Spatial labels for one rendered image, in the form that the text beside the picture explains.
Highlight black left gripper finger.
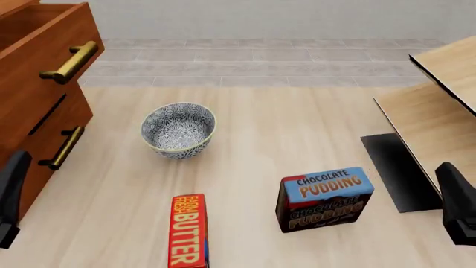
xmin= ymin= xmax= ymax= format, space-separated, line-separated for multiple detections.
xmin=0 ymin=150 xmax=33 ymax=225

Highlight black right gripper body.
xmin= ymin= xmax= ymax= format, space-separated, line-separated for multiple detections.
xmin=442 ymin=218 xmax=476 ymax=247

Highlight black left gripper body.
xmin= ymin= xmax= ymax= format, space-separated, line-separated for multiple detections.
xmin=0 ymin=220 xmax=21 ymax=250

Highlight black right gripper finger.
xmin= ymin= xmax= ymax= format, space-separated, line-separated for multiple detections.
xmin=434 ymin=161 xmax=476 ymax=223

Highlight wooden cabinet with drawers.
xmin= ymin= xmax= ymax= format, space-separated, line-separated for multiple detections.
xmin=0 ymin=0 xmax=106 ymax=222

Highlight pale wooden shelf rack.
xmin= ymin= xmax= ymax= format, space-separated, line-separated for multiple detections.
xmin=359 ymin=35 xmax=476 ymax=214

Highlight chocolate pudding box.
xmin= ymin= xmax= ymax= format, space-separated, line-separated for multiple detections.
xmin=274 ymin=166 xmax=376 ymax=235

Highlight blue-white patterned bowl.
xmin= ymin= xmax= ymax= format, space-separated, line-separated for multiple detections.
xmin=140 ymin=101 xmax=217 ymax=160

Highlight red butter box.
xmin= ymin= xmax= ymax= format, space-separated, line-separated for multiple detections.
xmin=167 ymin=193 xmax=210 ymax=268

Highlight wooden drawer, short brass handle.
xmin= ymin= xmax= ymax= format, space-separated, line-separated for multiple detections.
xmin=0 ymin=80 xmax=94 ymax=222

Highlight short brass drawer handle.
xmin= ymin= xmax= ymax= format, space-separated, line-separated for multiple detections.
xmin=37 ymin=125 xmax=86 ymax=172

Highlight wooden drawer, long brass handle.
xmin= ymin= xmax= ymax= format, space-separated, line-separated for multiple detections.
xmin=0 ymin=0 xmax=106 ymax=157

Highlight long brass drawer handle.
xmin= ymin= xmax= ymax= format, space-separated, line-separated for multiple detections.
xmin=38 ymin=40 xmax=100 ymax=86

